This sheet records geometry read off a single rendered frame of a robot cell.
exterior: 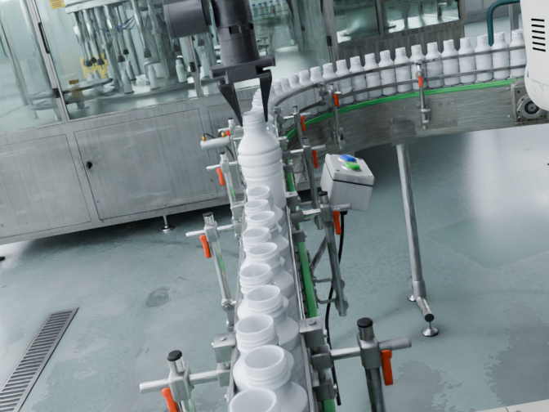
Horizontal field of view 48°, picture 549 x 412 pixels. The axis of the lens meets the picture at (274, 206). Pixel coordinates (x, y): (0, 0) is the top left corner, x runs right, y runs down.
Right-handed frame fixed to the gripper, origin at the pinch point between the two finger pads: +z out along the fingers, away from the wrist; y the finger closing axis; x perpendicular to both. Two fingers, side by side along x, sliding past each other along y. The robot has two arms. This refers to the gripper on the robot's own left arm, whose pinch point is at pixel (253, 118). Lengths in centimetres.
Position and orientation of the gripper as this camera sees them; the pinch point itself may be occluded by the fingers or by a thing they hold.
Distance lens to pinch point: 99.5
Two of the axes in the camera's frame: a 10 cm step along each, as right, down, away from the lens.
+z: 1.8, 9.3, 3.3
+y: 9.8, -1.8, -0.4
